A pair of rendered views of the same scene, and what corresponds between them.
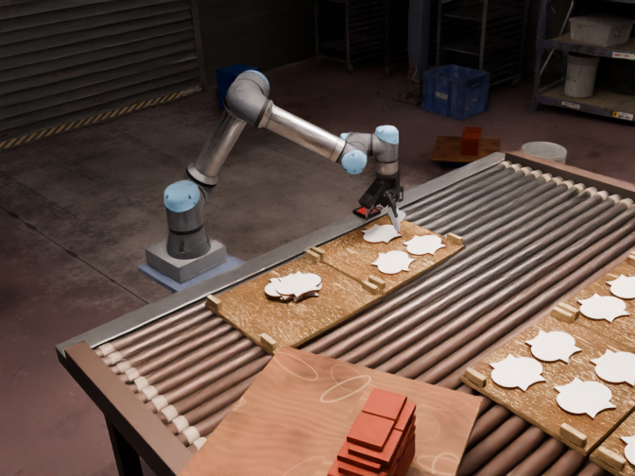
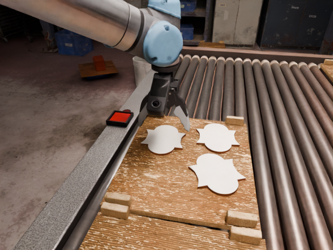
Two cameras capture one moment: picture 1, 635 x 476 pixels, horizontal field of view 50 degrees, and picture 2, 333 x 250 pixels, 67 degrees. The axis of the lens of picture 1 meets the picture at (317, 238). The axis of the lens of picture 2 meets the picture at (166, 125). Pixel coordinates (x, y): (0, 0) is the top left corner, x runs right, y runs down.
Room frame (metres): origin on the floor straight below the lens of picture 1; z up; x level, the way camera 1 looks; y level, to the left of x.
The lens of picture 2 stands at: (1.61, 0.14, 1.39)
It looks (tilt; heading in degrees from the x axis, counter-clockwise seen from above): 33 degrees down; 322
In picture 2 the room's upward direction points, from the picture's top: straight up
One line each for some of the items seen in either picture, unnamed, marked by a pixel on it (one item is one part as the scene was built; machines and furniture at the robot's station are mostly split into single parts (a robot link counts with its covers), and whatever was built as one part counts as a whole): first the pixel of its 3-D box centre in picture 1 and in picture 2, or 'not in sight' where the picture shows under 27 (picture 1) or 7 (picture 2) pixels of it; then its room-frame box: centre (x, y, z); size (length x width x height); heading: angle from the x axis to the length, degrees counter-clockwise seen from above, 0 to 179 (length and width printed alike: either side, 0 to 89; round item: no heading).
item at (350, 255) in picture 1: (386, 250); (187, 157); (2.01, -0.23, 0.93); 0.41 x 0.35 x 0.02; 131
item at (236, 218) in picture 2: (376, 282); (241, 218); (1.78, -0.18, 0.95); 0.06 x 0.02 x 0.03; 41
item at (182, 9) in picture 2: not in sight; (182, 5); (5.46, -3.20, 0.72); 0.50 x 0.38 x 0.16; 37
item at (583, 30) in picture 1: (600, 29); (135, 3); (6.07, -2.56, 0.74); 0.44 x 0.36 x 0.20; 31
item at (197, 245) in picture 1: (187, 236); not in sight; (2.07, 0.45, 0.98); 0.15 x 0.15 x 0.10
